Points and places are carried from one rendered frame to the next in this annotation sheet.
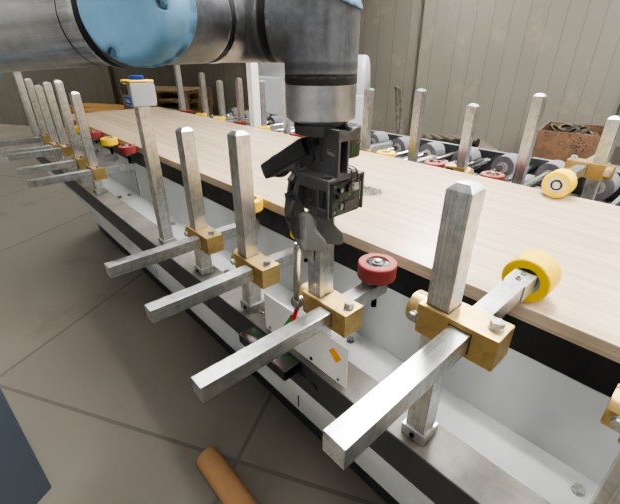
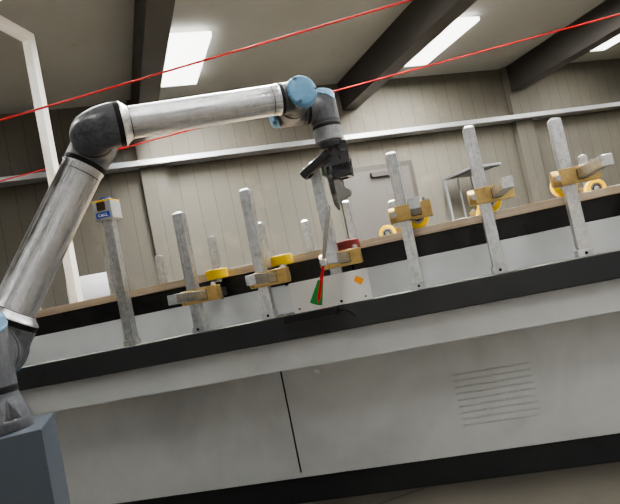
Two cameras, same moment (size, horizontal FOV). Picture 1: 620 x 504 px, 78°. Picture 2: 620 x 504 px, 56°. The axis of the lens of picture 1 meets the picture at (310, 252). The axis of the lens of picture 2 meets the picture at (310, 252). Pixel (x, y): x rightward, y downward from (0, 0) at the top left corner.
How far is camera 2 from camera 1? 1.53 m
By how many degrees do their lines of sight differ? 46
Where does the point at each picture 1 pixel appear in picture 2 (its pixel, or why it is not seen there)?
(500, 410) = not seen: hidden behind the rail
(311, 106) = (334, 131)
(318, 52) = (332, 113)
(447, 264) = (397, 183)
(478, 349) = (424, 208)
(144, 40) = (311, 97)
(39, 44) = (261, 105)
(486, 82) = not seen: hidden behind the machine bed
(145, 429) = not seen: outside the picture
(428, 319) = (400, 211)
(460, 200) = (392, 156)
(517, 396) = (445, 279)
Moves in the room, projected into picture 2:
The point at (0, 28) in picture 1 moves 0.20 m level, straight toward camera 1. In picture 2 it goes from (246, 100) to (315, 78)
